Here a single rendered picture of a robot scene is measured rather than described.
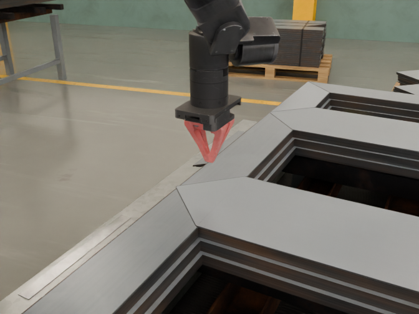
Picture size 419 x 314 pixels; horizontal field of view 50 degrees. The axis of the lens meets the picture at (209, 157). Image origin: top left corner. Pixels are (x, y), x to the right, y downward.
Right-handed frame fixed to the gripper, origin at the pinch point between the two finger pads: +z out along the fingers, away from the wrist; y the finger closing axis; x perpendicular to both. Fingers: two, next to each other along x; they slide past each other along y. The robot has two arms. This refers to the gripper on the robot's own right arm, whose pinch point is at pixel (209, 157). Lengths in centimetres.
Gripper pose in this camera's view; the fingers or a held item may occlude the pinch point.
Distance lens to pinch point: 71.6
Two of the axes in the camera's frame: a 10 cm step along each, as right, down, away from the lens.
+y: 4.6, -3.8, 8.0
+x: -8.9, -1.9, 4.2
